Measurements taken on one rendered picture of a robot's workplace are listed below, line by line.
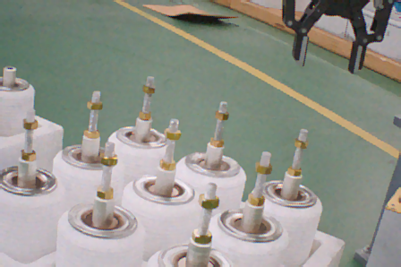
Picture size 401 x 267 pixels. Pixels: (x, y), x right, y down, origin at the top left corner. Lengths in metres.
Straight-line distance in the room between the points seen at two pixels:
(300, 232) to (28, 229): 0.33
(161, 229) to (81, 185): 0.12
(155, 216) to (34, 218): 0.14
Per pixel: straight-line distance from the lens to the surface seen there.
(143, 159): 0.86
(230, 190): 0.81
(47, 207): 0.70
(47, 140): 1.08
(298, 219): 0.77
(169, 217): 0.71
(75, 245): 0.63
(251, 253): 0.66
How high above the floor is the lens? 0.57
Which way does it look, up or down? 19 degrees down
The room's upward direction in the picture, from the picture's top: 10 degrees clockwise
